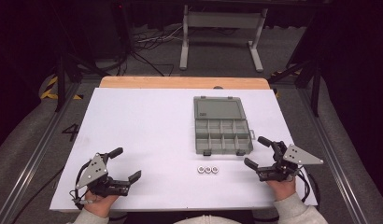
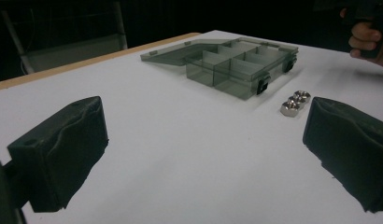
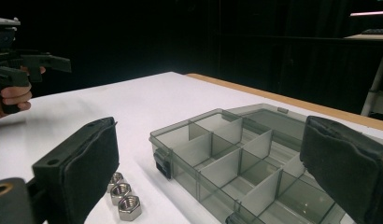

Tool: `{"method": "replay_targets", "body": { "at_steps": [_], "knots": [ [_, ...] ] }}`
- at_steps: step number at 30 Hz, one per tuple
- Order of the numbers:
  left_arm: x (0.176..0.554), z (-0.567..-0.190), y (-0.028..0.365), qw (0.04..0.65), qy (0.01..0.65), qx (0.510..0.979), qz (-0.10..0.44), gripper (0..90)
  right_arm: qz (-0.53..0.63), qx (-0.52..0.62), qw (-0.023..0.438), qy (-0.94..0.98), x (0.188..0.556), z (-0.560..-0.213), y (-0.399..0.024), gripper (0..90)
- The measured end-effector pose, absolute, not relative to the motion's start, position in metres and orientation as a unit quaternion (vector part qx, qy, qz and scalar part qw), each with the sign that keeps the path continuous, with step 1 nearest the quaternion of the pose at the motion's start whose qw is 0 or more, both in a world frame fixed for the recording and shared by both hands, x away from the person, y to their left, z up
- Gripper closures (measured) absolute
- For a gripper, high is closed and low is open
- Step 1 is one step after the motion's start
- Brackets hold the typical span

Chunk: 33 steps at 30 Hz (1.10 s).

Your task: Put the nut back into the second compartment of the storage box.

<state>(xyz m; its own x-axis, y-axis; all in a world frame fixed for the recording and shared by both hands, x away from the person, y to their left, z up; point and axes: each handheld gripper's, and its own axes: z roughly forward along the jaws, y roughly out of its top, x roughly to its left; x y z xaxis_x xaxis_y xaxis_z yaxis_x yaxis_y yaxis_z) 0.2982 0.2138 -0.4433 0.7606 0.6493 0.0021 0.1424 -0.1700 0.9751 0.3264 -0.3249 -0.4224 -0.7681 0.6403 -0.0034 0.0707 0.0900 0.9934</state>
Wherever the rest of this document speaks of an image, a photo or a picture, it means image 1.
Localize hand-held gripper black cable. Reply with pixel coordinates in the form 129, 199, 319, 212
296, 167, 321, 213
69, 160, 95, 210

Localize person's left hand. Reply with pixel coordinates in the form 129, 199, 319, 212
83, 189, 120, 218

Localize person's grey clothed torso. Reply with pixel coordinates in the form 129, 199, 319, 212
174, 214, 244, 224

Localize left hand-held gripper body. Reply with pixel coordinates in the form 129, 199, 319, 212
75, 152, 131, 198

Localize white metal stand frame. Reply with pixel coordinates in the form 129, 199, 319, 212
178, 4, 269, 73

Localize aluminium floor rail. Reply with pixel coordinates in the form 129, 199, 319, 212
296, 88, 373, 224
0, 82, 83, 224

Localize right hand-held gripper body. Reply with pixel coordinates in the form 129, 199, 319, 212
257, 140, 324, 182

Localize black tripod stand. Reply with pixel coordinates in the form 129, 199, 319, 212
53, 46, 113, 113

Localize left hand-held gripper black cable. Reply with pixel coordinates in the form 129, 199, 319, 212
69, 160, 95, 210

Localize bundle of floor cables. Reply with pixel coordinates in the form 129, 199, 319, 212
130, 24, 184, 77

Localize person's right hand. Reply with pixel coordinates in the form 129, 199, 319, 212
266, 177, 297, 203

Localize grey plastic compartment box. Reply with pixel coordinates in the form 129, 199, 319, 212
192, 95, 257, 157

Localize yellow black hazard tape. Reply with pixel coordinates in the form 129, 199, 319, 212
39, 76, 84, 101

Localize right hand-held gripper black cable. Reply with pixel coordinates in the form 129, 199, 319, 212
296, 167, 321, 213

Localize black metal stand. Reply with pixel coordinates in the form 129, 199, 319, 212
267, 18, 324, 118

